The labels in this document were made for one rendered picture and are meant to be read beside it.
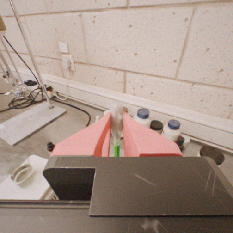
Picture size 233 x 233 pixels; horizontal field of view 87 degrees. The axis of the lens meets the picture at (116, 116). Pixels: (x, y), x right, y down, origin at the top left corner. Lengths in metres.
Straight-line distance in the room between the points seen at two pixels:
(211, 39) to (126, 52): 0.29
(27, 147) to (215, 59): 0.76
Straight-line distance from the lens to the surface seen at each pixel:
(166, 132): 0.50
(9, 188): 0.43
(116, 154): 0.16
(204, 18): 0.53
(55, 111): 0.78
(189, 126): 0.60
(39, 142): 0.63
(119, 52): 0.61
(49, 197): 0.40
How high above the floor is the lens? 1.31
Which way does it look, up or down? 37 degrees down
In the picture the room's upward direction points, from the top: straight up
